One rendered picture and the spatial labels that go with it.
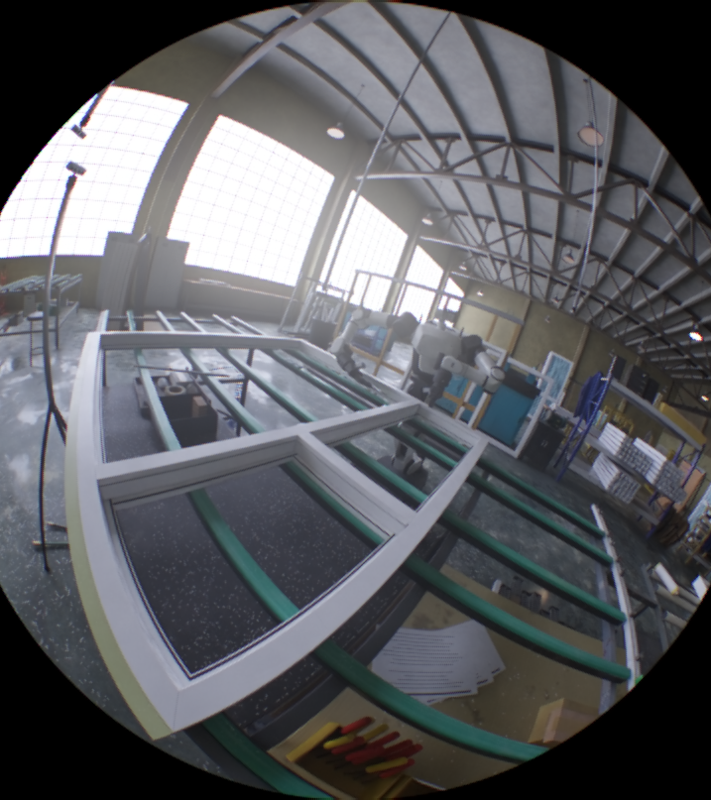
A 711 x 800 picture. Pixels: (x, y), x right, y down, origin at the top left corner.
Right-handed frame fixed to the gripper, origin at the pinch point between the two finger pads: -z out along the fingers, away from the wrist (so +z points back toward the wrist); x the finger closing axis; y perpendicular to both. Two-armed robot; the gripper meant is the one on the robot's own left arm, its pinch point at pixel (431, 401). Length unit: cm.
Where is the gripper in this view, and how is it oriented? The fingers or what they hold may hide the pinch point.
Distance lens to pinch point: 141.9
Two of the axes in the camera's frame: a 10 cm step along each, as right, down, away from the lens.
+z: 3.1, -8.9, -3.4
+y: -7.4, -4.5, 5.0
